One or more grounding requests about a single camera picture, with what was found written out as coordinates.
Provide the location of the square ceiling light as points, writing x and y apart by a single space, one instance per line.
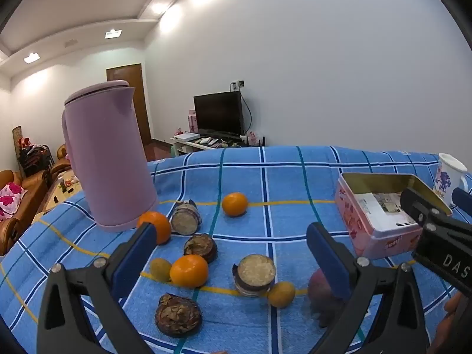
113 33
31 58

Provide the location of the wall power socket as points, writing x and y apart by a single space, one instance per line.
238 84

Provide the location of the white set-top box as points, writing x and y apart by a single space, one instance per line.
186 136

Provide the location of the greenish yellow small fruit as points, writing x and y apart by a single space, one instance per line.
159 270

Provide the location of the wooden coffee table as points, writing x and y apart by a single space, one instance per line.
55 195

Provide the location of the white floral mug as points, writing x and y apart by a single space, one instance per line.
448 177

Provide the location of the brown leather sofa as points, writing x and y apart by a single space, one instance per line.
22 210

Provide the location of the white television stand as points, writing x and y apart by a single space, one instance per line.
180 144

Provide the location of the dark wooden door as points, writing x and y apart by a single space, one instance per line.
123 73

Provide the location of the cut yam piece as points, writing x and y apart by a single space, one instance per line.
254 271
185 221

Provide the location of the purple round root vegetable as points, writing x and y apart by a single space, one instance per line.
322 308

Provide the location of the dark clothes rack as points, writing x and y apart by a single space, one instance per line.
35 158

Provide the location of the black television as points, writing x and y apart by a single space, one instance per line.
217 114

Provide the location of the pink flower pillow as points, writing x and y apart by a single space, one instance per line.
11 197

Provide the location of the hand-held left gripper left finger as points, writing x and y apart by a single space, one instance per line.
134 261

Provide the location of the pink tin box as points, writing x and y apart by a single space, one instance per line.
368 239

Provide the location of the printed paper leaflet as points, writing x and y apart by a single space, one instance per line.
383 210

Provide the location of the yellow orange small fruit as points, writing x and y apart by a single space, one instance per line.
281 295

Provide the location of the pink electric kettle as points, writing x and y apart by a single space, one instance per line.
107 155

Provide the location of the person's right hand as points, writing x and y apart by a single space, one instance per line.
448 320

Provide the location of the black router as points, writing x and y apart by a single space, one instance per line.
260 142

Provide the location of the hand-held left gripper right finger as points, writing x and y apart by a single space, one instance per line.
330 258

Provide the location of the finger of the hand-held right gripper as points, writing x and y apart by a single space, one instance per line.
418 206
462 197

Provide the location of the orange mandarin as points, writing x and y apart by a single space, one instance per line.
234 204
188 271
161 226

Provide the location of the blue plaid blanket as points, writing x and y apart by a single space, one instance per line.
287 184

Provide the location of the dark brown wrinkled fruit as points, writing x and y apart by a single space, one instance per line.
201 247
178 315

